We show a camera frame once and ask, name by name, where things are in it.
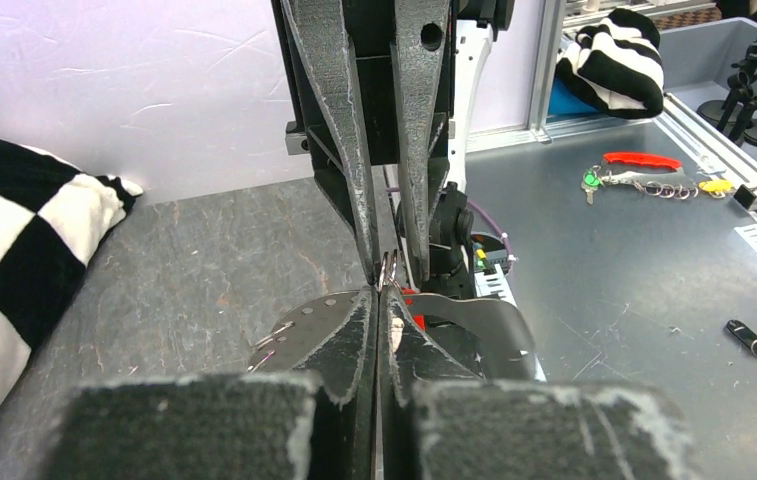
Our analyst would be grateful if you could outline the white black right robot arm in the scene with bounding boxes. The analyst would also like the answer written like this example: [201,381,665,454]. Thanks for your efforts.
[272,0,514,299]

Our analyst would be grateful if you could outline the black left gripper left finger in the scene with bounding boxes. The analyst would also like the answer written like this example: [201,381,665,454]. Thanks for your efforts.
[40,287,377,479]

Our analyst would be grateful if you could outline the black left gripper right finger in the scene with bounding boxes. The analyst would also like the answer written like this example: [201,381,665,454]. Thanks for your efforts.
[377,285,703,479]

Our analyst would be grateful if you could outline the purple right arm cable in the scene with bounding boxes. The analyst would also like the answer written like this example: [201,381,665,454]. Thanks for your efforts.
[467,198,518,276]

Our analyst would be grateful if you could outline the yellow tag key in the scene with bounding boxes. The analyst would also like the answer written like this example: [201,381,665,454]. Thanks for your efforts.
[698,179,735,199]

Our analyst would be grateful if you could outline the black white checkered pillow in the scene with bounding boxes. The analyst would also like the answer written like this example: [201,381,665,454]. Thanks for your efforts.
[0,139,143,406]

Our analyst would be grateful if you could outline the aluminium frame rail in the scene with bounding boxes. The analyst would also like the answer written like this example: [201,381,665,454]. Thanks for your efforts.
[464,0,757,233]

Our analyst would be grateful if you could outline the green tag key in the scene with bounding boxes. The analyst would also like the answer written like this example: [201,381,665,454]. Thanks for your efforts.
[581,165,602,205]

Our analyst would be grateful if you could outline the grey plastic bin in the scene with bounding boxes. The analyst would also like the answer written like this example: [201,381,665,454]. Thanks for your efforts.
[653,18,757,184]

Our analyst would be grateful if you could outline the red tag key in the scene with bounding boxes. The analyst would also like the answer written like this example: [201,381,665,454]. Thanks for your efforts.
[401,288,426,330]

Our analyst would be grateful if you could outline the red handled key holder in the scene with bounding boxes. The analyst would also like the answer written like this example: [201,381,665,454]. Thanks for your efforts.
[595,151,699,200]

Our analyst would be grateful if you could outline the silver metal key holder plate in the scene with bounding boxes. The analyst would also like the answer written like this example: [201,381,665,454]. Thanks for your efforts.
[247,280,534,384]

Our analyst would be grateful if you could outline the black white striped cloth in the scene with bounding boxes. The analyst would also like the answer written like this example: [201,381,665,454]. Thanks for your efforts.
[554,8,664,120]

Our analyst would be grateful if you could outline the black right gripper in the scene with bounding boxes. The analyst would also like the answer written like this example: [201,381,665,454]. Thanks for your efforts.
[272,0,458,285]

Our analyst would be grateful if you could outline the white toothed cable duct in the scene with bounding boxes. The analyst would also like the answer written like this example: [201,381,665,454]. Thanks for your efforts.
[474,264,547,382]

